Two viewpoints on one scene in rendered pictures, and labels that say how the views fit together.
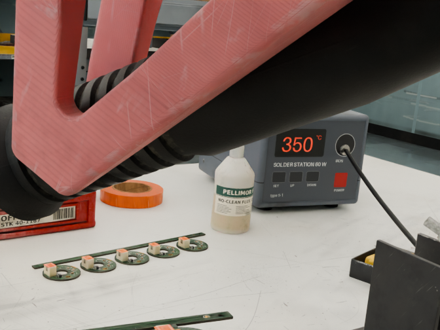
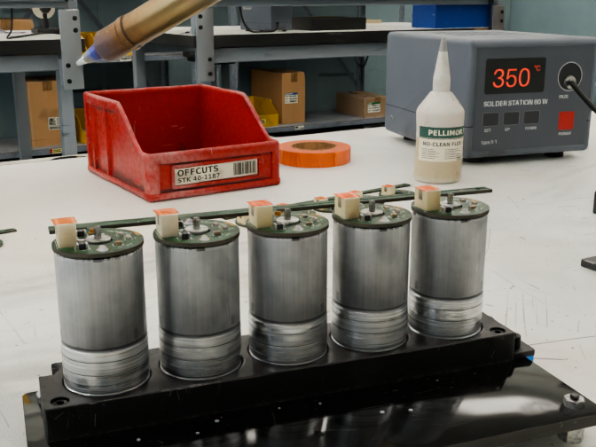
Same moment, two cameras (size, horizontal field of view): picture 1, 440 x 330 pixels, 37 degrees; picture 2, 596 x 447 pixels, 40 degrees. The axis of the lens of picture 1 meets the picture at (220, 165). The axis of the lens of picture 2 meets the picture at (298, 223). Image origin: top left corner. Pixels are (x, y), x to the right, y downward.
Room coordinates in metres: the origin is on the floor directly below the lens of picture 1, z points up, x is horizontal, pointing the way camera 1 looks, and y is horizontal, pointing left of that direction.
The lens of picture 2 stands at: (-0.05, 0.03, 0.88)
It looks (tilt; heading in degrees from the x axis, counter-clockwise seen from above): 16 degrees down; 6
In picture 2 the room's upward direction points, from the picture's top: straight up
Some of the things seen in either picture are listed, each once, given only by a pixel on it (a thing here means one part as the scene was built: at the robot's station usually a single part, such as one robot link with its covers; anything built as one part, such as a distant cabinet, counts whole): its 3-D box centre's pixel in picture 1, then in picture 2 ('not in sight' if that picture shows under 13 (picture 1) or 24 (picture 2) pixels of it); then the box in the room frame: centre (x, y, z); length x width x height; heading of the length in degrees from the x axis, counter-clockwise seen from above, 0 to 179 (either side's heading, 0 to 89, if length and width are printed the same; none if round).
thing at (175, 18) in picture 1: (215, 20); not in sight; (3.05, 0.08, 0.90); 1.30 x 0.06 x 0.12; 127
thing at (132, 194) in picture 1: (131, 193); (313, 152); (0.60, 0.08, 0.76); 0.06 x 0.06 x 0.01
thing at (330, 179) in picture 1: (277, 147); (482, 91); (0.67, -0.06, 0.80); 0.15 x 0.12 x 0.10; 24
